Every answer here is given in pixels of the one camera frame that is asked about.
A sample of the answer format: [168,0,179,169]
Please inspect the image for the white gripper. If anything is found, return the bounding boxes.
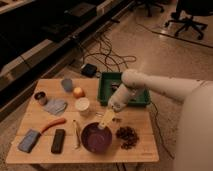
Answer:
[98,87,130,129]

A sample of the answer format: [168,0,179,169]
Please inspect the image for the purple bowl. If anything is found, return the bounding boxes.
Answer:
[81,122,112,154]

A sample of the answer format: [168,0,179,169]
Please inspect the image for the grey blue towel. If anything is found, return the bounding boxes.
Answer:
[43,99,67,115]

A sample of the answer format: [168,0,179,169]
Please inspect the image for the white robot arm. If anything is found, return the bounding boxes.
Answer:
[99,69,213,171]

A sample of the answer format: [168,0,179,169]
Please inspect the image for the dark grape bunch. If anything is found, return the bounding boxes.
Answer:
[116,126,139,150]

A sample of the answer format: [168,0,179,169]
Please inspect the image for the white cup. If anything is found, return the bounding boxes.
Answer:
[75,97,90,116]

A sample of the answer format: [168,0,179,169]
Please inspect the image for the dark metal tray item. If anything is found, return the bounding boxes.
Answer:
[110,82,121,92]

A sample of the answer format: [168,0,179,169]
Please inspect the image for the green plastic tray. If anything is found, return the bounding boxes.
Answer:
[97,72,151,107]

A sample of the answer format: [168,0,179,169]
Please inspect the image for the orange apple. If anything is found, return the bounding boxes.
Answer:
[73,87,85,98]

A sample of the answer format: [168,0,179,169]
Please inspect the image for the yellow banana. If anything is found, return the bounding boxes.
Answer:
[73,120,81,149]

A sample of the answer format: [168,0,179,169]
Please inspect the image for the wooden table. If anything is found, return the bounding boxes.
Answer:
[6,79,159,164]

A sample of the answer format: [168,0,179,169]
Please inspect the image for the black power box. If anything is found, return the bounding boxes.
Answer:
[81,63,97,78]

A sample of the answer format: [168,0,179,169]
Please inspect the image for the orange carrot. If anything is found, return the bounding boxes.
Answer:
[40,118,67,134]

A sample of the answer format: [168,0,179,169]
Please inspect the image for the blue grey cup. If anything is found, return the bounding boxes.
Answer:
[61,78,73,92]

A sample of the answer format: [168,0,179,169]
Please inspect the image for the black rectangular remote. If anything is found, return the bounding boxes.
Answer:
[51,129,65,154]

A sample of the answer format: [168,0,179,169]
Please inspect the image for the metal tin can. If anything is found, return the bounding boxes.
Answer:
[34,91,47,106]

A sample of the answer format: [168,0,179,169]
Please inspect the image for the blue sponge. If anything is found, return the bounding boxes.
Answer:
[18,129,41,153]

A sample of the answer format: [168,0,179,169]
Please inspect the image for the black shelf device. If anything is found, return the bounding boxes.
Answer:
[65,2,97,18]

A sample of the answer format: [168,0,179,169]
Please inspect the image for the black office chair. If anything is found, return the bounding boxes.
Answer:
[165,0,213,40]

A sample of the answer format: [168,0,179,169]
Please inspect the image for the tangled floor cables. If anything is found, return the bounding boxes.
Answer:
[71,31,138,74]

